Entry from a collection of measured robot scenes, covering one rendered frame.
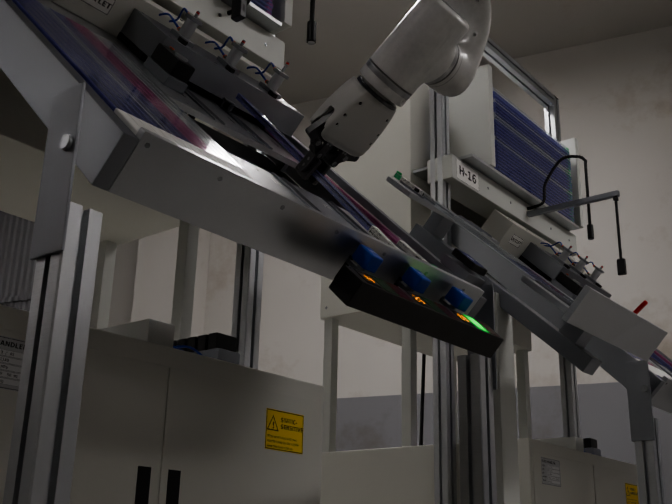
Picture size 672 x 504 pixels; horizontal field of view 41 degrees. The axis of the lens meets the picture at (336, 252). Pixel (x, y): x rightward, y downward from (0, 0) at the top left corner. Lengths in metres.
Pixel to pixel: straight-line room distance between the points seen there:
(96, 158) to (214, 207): 0.15
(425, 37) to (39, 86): 0.55
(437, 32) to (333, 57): 3.41
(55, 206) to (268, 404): 0.67
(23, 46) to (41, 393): 0.47
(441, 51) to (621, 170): 3.10
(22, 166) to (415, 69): 0.77
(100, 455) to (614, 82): 3.72
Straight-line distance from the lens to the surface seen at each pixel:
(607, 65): 4.64
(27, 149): 1.66
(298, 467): 1.48
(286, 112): 1.68
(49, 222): 0.86
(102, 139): 0.92
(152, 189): 0.94
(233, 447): 1.37
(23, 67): 1.11
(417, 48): 1.32
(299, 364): 4.60
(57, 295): 0.83
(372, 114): 1.36
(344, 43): 4.61
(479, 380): 1.38
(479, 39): 1.41
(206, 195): 0.97
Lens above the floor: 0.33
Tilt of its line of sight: 19 degrees up
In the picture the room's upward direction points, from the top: 1 degrees clockwise
